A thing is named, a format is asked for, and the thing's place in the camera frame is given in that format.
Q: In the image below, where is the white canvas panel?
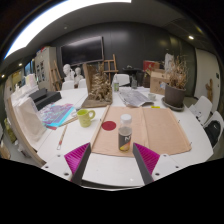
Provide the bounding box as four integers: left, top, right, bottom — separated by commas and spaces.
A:
13, 96, 48, 143

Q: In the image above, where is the flat round red coaster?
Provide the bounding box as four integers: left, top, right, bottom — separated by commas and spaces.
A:
101, 120, 118, 132

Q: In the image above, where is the long wooden paintbrush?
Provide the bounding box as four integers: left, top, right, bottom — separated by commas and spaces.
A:
56, 123, 69, 151

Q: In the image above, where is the clear drink bottle white cap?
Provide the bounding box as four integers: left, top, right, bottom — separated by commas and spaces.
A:
117, 113, 133, 153

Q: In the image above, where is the small white green-labelled bottle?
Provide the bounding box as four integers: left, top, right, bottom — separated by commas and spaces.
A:
112, 73, 120, 93

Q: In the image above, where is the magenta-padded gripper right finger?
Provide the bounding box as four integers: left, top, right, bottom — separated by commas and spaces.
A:
132, 142, 184, 185

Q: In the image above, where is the wooden easel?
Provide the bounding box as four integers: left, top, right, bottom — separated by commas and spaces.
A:
49, 59, 63, 92
103, 53, 119, 84

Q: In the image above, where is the grey printed newspaper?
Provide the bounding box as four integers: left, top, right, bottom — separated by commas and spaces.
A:
117, 88, 155, 108

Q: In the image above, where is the short wooden stick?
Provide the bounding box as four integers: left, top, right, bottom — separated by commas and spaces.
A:
59, 115, 79, 128

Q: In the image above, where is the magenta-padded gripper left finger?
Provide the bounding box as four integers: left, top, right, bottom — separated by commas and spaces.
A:
41, 142, 92, 186

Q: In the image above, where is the large black wall screen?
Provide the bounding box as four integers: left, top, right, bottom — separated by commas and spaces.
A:
59, 35, 105, 66

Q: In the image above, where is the red box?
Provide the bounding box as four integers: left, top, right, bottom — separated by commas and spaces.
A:
143, 60, 161, 72

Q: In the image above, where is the light wooden drawing board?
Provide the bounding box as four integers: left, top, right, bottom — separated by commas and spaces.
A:
89, 105, 193, 158

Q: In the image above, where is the dried plant in grey pot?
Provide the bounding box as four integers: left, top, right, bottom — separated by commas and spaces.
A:
161, 54, 189, 112

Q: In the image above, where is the black flat box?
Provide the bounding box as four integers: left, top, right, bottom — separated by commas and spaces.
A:
28, 87, 48, 102
34, 91, 63, 111

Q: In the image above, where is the brown wooden relief sculpture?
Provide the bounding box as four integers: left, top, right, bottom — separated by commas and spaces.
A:
80, 62, 114, 109

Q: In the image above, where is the small wooden figure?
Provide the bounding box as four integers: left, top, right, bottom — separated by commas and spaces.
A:
204, 78, 214, 103

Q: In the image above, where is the dark glass bottle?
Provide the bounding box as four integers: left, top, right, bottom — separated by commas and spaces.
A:
130, 77, 138, 90

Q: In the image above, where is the yellow-green ceramic mug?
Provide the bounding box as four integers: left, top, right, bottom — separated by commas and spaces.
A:
76, 108, 97, 128

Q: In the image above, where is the white plaster bust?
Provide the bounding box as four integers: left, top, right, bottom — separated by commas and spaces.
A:
73, 66, 85, 88
62, 63, 76, 83

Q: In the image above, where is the long white ceiling light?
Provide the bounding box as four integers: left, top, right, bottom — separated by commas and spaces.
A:
4, 0, 133, 59

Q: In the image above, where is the brown cardboard box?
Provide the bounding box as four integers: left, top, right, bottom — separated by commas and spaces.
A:
149, 68, 171, 96

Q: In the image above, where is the white cabinet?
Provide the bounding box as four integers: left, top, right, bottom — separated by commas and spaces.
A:
34, 46, 58, 92

